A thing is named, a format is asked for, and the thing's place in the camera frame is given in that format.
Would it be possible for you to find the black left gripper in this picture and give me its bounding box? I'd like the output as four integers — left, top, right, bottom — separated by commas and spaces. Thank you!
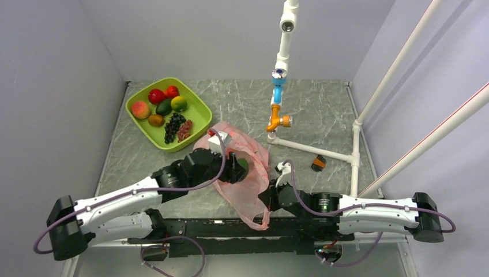
189, 146, 247, 188

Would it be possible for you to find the pink plastic bag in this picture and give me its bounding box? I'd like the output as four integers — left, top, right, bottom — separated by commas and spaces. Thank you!
212, 121, 270, 231

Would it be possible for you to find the red fake grape bunch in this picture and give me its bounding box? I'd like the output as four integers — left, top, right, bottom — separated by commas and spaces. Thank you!
176, 120, 193, 143

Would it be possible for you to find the brown fake kiwi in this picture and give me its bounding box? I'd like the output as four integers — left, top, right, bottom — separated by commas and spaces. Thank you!
148, 114, 164, 127

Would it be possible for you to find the green fake fruit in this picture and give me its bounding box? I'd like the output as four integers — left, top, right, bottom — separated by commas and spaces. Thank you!
237, 158, 249, 172

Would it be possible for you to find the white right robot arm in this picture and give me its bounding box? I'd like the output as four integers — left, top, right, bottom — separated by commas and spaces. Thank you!
258, 181, 444, 243

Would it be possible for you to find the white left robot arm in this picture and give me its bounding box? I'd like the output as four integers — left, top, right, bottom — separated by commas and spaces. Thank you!
46, 148, 249, 261

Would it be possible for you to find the dark fake grape bunch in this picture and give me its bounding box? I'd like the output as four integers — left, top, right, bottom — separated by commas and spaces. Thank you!
164, 113, 186, 144

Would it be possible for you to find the yellow green fake mango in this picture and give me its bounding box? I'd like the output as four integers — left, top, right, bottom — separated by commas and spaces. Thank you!
170, 96, 188, 113

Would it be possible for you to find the dark green fake avocado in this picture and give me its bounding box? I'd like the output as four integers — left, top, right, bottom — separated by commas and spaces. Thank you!
155, 99, 173, 117

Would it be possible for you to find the red fake tomato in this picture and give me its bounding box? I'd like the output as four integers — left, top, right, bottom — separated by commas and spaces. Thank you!
164, 85, 179, 99

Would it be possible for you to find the red fake apple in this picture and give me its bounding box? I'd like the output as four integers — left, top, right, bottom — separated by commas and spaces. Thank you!
148, 88, 166, 106

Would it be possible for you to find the fake peach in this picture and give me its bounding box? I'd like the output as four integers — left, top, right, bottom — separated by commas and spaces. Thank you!
130, 100, 151, 120

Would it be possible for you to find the green plastic tray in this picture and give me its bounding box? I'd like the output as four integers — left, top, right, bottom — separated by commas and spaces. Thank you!
125, 77, 213, 152

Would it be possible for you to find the white pole with red stripe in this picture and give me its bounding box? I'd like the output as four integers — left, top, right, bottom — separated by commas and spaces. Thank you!
358, 84, 488, 196

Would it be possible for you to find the blue and orange faucet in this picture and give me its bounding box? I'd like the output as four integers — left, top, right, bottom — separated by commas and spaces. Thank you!
266, 68, 293, 133

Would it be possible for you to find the white diagonal pole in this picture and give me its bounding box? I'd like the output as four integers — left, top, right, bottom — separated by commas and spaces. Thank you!
353, 0, 442, 128

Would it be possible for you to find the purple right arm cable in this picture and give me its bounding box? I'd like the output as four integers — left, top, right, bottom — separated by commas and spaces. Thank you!
281, 159, 457, 234

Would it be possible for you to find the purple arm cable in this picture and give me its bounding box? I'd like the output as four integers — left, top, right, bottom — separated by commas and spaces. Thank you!
32, 128, 228, 256
281, 159, 457, 234

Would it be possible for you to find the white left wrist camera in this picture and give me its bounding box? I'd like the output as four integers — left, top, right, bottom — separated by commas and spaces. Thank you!
208, 129, 231, 154

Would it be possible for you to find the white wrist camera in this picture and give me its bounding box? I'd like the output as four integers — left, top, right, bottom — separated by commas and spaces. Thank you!
208, 129, 231, 154
275, 162, 292, 188

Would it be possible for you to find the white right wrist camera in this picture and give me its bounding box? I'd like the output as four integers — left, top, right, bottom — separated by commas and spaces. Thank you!
275, 162, 292, 188

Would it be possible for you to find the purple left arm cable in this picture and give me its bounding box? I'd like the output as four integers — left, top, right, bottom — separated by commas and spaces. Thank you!
32, 128, 228, 256

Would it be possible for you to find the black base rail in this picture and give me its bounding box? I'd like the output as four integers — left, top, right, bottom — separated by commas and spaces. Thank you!
127, 216, 345, 257

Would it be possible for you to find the orange black hose connector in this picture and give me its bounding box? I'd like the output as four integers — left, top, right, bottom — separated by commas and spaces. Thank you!
311, 155, 327, 172

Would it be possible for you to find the white PVC pipe frame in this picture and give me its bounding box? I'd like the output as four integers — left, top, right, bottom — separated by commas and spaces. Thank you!
267, 0, 360, 197

